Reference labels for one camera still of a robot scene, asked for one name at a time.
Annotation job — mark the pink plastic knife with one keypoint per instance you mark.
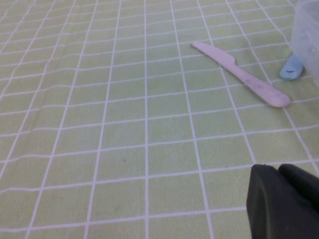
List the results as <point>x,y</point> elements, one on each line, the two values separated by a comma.
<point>246,78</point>

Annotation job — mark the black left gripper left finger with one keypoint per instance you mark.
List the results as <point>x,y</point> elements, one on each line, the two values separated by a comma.
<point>269,214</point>

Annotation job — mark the transparent plastic egg box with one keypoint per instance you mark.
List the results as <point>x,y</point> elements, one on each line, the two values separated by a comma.
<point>307,30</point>

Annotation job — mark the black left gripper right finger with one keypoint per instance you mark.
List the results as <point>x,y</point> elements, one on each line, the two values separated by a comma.
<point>304,186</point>

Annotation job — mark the light blue plastic knife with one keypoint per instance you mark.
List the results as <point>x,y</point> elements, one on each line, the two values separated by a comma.
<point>291,68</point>

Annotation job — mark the green checked tablecloth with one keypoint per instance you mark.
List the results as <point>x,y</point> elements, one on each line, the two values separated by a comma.
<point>99,124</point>

